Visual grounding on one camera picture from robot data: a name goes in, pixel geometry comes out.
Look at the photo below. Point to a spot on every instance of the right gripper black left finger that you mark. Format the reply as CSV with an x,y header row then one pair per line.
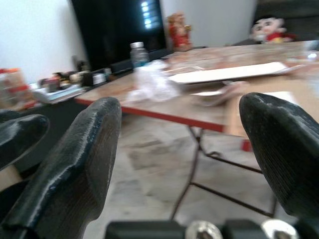
x,y
62,174

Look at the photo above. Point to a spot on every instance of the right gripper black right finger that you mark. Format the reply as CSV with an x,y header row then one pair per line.
x,y
286,154

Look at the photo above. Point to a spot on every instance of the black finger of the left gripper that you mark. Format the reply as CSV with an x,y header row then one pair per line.
x,y
20,137

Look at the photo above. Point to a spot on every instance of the black low TV console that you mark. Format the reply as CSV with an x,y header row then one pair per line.
x,y
57,117

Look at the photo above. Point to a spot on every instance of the clear jar with red lid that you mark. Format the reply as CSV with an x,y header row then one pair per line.
x,y
12,87

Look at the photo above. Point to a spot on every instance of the white tray of small items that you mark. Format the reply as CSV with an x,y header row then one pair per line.
x,y
57,95

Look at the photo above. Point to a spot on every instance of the small black box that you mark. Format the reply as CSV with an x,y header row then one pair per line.
x,y
87,78

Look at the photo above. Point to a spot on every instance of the clear plastic food container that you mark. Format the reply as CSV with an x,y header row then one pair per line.
x,y
311,54

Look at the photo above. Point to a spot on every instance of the long white foam tray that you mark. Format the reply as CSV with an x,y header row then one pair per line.
x,y
224,72

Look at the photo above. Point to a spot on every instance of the plush doll in red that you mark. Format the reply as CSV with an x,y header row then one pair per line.
x,y
271,30

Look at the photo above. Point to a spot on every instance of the crumpled clear plastic bag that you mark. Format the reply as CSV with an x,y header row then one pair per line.
x,y
152,82

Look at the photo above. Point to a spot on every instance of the clear plastic water bottle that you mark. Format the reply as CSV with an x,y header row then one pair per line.
x,y
139,56

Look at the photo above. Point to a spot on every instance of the black flat television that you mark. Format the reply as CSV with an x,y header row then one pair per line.
x,y
112,30

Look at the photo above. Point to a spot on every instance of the dark sofa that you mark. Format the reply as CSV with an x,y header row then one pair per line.
x,y
299,10

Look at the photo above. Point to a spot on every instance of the red gold figurine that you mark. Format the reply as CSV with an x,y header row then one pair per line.
x,y
179,31

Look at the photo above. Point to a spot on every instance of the folding table metal leg frame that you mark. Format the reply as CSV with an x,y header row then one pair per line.
x,y
231,199

